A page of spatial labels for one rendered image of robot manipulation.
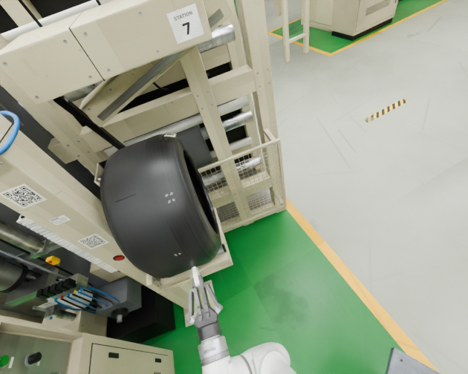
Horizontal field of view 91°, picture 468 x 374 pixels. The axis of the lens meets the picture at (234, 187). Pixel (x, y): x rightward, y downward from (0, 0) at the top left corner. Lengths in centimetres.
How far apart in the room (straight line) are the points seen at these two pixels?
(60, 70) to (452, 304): 234
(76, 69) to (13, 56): 15
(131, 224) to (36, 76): 52
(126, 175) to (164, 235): 22
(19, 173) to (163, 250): 43
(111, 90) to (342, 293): 185
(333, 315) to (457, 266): 92
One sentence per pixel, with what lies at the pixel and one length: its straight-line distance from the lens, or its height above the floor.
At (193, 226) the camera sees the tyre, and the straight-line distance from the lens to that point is 75.
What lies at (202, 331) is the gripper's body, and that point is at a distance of 86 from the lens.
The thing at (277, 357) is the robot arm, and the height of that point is 101.
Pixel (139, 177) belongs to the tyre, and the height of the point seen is 143.
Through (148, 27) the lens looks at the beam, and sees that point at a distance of 86.
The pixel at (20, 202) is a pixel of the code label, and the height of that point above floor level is 150.
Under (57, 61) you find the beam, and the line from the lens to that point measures 92.
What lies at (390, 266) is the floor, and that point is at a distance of 211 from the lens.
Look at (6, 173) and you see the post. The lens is 84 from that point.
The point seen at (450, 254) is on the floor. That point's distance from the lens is 231.
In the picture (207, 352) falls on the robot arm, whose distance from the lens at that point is 84.
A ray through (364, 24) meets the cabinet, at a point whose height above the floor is 18.
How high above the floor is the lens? 188
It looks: 48 degrees down
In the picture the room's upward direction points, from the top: 20 degrees counter-clockwise
